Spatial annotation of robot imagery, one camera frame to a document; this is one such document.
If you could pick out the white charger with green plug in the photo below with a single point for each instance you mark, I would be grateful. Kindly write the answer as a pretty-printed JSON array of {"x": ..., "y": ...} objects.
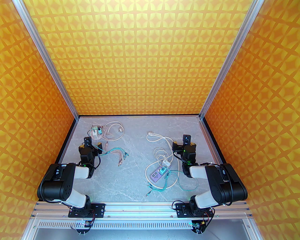
[{"x": 95, "y": 134}]

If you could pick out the white charger block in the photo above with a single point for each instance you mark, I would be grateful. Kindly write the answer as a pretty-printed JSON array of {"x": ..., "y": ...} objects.
[{"x": 166, "y": 163}]

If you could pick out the teal charger plug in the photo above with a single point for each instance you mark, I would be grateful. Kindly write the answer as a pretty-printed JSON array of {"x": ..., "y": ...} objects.
[{"x": 163, "y": 171}]

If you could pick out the purple power strip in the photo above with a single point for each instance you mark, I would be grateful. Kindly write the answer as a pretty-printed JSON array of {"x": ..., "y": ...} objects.
[
  {"x": 155, "y": 177},
  {"x": 150, "y": 134}
]

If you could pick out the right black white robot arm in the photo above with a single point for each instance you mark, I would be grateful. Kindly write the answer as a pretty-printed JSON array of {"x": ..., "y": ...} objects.
[{"x": 225, "y": 185}]

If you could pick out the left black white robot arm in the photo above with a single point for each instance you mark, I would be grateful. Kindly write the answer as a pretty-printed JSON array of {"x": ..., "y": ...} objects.
[{"x": 56, "y": 182}]

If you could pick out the black table edge trim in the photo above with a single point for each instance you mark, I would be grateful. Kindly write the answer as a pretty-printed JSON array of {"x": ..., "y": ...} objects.
[
  {"x": 217, "y": 145},
  {"x": 64, "y": 145},
  {"x": 140, "y": 115}
]

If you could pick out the small controller board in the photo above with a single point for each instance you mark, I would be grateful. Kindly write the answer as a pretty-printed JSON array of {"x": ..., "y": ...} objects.
[
  {"x": 85, "y": 225},
  {"x": 198, "y": 226}
]

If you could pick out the grey lower panel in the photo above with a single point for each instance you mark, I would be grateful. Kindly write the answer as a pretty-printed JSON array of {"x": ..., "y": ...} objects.
[{"x": 140, "y": 235}]

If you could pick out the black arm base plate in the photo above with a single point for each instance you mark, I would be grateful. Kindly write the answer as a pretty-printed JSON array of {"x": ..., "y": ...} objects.
[
  {"x": 99, "y": 209},
  {"x": 181, "y": 211}
]

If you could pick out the aluminium front rail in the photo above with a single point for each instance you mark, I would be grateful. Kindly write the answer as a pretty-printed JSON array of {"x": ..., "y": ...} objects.
[{"x": 140, "y": 208}]

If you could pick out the aluminium corner post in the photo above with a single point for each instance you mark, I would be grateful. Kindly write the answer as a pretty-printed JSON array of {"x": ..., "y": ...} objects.
[
  {"x": 48, "y": 61},
  {"x": 229, "y": 61}
]

